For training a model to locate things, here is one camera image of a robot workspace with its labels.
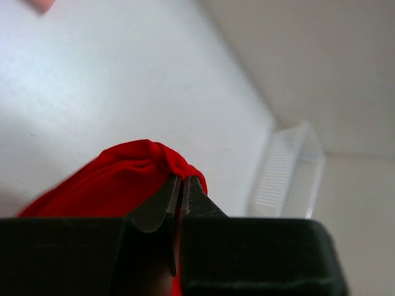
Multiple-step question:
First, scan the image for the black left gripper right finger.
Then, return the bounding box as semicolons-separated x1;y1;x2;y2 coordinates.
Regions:
180;177;349;295

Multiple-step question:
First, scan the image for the white plastic basket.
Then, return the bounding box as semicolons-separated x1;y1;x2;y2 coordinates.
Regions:
247;121;325;219

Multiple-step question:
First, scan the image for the red t shirt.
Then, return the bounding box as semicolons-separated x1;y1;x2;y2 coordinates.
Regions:
17;139;209;296

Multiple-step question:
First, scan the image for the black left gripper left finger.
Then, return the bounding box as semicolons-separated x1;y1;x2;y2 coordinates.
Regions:
1;176;181;295

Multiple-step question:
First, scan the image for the folded pink t shirt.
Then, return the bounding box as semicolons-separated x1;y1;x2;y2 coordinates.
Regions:
25;0;55;15

